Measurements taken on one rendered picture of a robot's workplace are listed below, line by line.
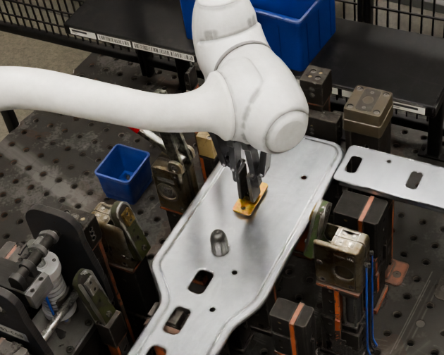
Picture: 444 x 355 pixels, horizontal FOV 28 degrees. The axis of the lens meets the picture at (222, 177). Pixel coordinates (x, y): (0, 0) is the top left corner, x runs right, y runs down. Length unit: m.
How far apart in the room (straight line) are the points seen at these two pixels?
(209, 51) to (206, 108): 0.13
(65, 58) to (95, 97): 2.52
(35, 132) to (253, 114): 1.23
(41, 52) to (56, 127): 1.51
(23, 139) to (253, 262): 0.98
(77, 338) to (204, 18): 0.60
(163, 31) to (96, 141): 0.41
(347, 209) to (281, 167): 0.16
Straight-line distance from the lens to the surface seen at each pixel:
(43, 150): 2.32
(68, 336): 1.59
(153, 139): 1.67
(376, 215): 1.65
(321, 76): 1.78
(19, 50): 3.92
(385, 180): 1.68
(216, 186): 1.70
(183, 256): 1.60
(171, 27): 2.05
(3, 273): 1.45
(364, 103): 1.75
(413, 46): 1.93
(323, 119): 1.80
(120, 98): 1.26
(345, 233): 1.54
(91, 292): 1.49
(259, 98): 1.23
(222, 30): 1.33
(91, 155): 2.27
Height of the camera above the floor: 2.23
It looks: 46 degrees down
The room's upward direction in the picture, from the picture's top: 10 degrees counter-clockwise
